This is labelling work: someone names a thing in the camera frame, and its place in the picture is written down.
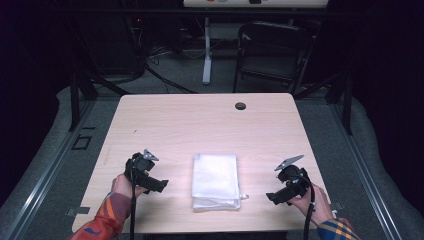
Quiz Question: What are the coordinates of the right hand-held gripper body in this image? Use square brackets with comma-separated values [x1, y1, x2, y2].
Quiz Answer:
[273, 154, 313, 198]

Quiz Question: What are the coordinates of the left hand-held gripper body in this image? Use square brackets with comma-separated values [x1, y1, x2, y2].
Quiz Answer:
[124, 148, 160, 188]

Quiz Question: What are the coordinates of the person's left hand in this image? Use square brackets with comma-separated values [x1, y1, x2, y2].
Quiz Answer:
[111, 172, 148, 200]

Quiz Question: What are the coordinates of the person's right hand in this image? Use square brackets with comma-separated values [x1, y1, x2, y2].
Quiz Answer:
[288, 183, 335, 228]

